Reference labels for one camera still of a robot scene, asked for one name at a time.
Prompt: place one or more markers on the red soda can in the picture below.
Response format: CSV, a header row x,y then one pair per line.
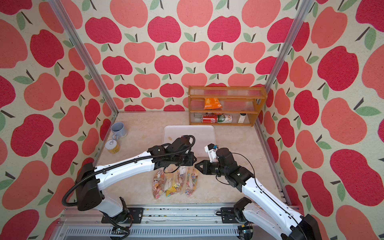
x,y
209,119

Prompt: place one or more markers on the orange snack packet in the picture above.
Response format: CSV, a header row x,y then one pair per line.
x,y
212,104

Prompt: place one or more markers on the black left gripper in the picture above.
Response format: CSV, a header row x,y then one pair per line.
x,y
193,159

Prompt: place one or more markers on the green white drink can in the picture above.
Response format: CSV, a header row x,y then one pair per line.
x,y
224,119

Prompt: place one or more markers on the blue grey mug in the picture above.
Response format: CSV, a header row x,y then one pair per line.
x,y
119,131

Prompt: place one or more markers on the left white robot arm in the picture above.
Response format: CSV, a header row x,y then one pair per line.
x,y
92,181

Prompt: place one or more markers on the wooden shelf rack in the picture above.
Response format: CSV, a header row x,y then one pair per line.
x,y
234,100

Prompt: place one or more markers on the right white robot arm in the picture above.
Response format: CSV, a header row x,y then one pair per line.
x,y
259,206

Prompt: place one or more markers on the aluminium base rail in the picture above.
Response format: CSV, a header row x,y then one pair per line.
x,y
159,222

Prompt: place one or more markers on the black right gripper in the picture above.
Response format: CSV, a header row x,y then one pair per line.
x,y
205,168

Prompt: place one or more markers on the ziploc bag of candies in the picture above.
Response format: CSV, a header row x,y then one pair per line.
x,y
191,182

